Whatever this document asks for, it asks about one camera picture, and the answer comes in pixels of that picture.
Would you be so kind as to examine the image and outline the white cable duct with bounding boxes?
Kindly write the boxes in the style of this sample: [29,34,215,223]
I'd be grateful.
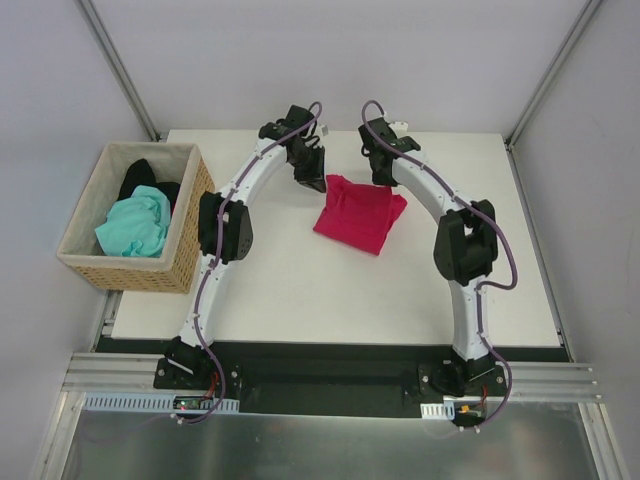
[420,401,455,421]
[84,393,217,415]

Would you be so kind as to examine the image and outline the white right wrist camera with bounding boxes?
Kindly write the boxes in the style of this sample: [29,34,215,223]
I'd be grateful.
[388,121,409,137]

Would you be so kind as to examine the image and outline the aluminium frame post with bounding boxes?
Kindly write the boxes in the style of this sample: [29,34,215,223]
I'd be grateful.
[505,0,607,152]
[74,0,161,142]

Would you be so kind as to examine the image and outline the teal t shirt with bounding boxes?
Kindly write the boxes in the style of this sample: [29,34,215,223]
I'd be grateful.
[95,185,171,258]

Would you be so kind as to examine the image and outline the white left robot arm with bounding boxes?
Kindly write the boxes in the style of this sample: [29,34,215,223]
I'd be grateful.
[166,101,327,389]

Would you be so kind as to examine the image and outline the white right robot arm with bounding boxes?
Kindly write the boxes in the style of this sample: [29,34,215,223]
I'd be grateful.
[359,117,497,395]

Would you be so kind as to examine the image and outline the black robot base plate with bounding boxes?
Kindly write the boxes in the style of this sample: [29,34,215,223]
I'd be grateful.
[153,339,507,419]

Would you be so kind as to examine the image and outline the wicker laundry basket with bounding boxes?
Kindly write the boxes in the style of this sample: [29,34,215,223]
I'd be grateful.
[57,142,215,294]

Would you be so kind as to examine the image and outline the right aluminium frame post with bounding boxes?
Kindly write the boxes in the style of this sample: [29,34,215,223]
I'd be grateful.
[505,0,607,152]

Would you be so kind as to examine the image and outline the left white cable duct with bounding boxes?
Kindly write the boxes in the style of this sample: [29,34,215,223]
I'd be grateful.
[84,393,217,415]

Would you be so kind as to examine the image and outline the right white cable duct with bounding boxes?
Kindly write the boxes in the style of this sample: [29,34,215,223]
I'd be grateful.
[420,401,455,421]

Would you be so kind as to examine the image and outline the black t shirt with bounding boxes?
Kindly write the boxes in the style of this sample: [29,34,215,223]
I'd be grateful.
[117,158,180,211]

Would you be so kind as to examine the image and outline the pink t shirt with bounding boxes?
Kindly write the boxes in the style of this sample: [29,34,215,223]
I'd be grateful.
[313,174,408,256]

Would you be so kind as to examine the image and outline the left aluminium frame post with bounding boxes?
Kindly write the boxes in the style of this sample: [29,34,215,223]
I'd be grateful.
[74,0,161,142]

